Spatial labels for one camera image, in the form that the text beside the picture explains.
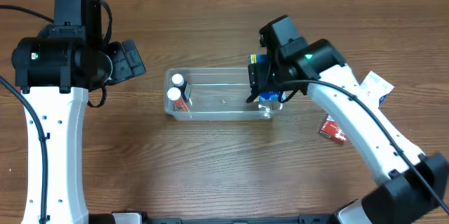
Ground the white blue medicine box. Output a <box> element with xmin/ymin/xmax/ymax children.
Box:
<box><xmin>360</xmin><ymin>71</ymin><xmax>394</xmax><ymax>107</ymax></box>

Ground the orange bottle white cap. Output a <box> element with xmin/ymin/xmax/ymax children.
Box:
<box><xmin>167</xmin><ymin>87</ymin><xmax>189</xmax><ymax>112</ymax></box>

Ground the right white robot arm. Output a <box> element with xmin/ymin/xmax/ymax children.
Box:
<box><xmin>247</xmin><ymin>38</ymin><xmax>448</xmax><ymax>223</ymax></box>

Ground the blue yellow VapoDrops box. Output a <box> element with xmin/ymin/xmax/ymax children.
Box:
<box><xmin>246</xmin><ymin>54</ymin><xmax>286</xmax><ymax>103</ymax></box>

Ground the black bottle white cap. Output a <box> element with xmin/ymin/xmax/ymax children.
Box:
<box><xmin>171</xmin><ymin>73</ymin><xmax>191</xmax><ymax>102</ymax></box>

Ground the red medicine box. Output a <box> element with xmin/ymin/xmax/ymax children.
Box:
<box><xmin>318</xmin><ymin>115</ymin><xmax>348</xmax><ymax>145</ymax></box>

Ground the clear plastic container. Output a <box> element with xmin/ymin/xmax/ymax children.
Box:
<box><xmin>164</xmin><ymin>67</ymin><xmax>283</xmax><ymax>121</ymax></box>

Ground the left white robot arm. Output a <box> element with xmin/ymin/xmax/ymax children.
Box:
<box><xmin>12</xmin><ymin>0</ymin><xmax>147</xmax><ymax>223</ymax></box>

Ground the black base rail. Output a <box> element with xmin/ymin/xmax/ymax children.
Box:
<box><xmin>88</xmin><ymin>211</ymin><xmax>339</xmax><ymax>224</ymax></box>

